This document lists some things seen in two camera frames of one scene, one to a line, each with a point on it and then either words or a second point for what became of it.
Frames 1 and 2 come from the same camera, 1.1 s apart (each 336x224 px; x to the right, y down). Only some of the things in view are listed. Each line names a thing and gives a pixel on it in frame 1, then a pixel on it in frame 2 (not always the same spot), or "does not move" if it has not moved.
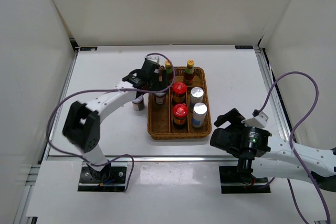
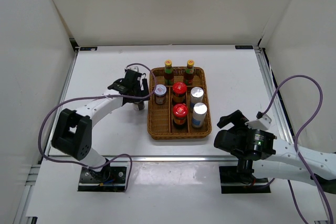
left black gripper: x=159 y=84 to x=145 y=91
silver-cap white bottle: x=196 y=96 does not move
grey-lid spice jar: x=159 y=98 does not move
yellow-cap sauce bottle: x=168 y=73 does not move
